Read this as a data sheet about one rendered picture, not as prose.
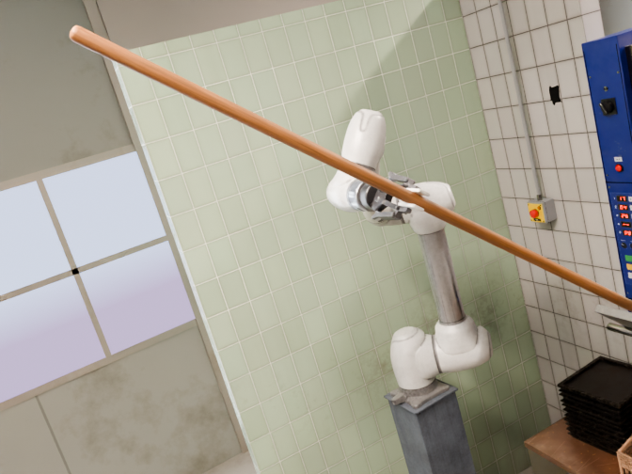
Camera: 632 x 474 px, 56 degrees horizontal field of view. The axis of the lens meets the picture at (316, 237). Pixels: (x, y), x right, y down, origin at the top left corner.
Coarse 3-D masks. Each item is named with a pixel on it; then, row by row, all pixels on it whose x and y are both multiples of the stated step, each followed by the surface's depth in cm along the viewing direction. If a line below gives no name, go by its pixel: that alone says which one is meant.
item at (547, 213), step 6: (534, 198) 279; (546, 198) 273; (552, 198) 271; (528, 204) 277; (534, 204) 273; (540, 204) 270; (546, 204) 270; (552, 204) 271; (540, 210) 271; (546, 210) 270; (552, 210) 271; (540, 216) 272; (546, 216) 270; (552, 216) 272; (540, 222) 274; (546, 222) 271
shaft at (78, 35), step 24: (96, 48) 108; (120, 48) 109; (144, 72) 111; (168, 72) 113; (192, 96) 115; (216, 96) 117; (240, 120) 120; (264, 120) 121; (288, 144) 125; (312, 144) 126; (336, 168) 130; (360, 168) 131; (408, 192) 137; (456, 216) 143; (504, 240) 149; (552, 264) 157; (600, 288) 165
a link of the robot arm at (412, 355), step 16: (400, 336) 234; (416, 336) 232; (400, 352) 232; (416, 352) 230; (432, 352) 230; (400, 368) 233; (416, 368) 231; (432, 368) 230; (400, 384) 238; (416, 384) 233
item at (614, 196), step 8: (616, 192) 235; (616, 200) 237; (624, 200) 233; (616, 208) 238; (624, 208) 234; (616, 216) 239; (624, 216) 236; (616, 224) 241; (624, 224) 237; (624, 232) 238; (624, 240) 240; (624, 248) 241; (624, 256) 242; (624, 264) 244; (624, 272) 245
